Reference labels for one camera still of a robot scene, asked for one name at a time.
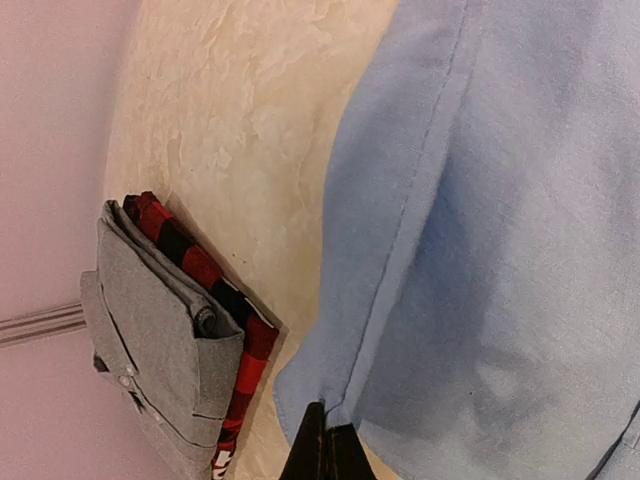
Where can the left aluminium frame post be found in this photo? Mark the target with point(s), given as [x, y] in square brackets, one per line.
[42, 324]

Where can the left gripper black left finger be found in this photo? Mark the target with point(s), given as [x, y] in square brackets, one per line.
[307, 458]

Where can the light blue long sleeve shirt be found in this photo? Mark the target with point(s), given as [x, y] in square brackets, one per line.
[479, 304]

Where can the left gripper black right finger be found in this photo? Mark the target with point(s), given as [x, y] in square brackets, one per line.
[346, 457]

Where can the grey button shirt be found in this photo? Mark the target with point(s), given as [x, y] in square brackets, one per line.
[161, 339]

